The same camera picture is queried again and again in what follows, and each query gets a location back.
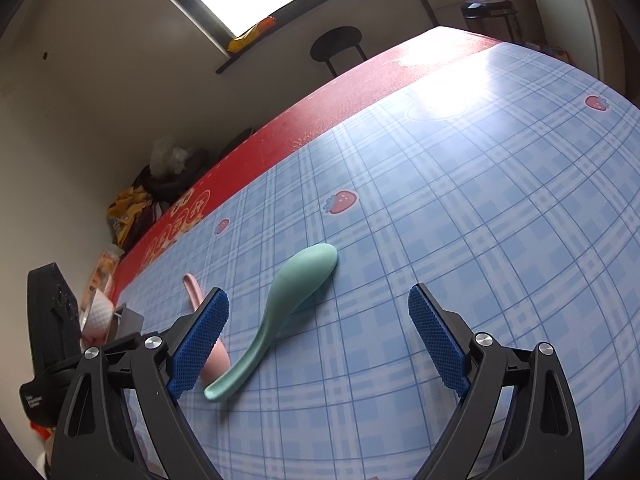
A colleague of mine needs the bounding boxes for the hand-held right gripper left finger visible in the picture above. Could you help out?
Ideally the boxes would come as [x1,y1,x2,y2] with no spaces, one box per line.
[50,286,231,480]

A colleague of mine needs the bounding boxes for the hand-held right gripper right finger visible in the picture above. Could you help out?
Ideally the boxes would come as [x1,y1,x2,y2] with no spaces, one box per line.
[407,282,586,480]

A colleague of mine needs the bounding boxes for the pink spoon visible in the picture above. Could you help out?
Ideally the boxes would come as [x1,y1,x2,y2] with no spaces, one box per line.
[182,274,231,383]

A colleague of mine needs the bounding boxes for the stainless steel utensil tray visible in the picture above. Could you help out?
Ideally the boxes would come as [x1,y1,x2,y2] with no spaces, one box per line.
[112,307,145,341]

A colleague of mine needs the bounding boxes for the green spoon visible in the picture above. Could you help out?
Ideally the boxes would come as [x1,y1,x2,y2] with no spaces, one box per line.
[204,242,340,402]

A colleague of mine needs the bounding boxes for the white dimpled bowl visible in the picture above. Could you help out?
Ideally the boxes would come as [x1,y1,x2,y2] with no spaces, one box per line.
[80,287,118,346]

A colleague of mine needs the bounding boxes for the pastel tissue packet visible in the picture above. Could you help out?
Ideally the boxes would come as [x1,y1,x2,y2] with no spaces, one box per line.
[90,247,125,296]

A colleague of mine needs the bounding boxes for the yellow printed cloth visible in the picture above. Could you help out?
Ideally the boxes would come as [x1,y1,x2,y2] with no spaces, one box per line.
[106,187,153,248]

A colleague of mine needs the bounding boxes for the dark maroon cloth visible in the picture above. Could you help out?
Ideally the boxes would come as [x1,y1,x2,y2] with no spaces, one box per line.
[132,162,173,221]

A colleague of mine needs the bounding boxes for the blue plaid table mat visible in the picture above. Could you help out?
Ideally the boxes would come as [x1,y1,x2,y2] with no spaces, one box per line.
[115,42,640,480]

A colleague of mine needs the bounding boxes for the white plastic bag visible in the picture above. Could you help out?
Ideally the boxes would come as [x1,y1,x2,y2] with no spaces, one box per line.
[150,139,198,181]

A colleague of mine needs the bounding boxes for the yellow packet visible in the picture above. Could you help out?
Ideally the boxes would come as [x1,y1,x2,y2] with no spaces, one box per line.
[227,17,277,53]

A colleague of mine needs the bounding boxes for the cardboard box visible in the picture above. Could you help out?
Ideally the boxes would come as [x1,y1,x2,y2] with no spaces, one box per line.
[530,40,571,61]

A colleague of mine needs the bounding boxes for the black round stool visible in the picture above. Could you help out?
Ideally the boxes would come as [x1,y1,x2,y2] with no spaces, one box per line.
[310,26,368,78]

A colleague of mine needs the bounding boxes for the black pressure cooker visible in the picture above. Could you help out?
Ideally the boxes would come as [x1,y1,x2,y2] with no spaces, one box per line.
[460,0,520,43]

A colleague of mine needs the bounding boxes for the white refrigerator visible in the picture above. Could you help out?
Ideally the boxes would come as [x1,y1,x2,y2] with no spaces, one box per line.
[520,0,621,91]

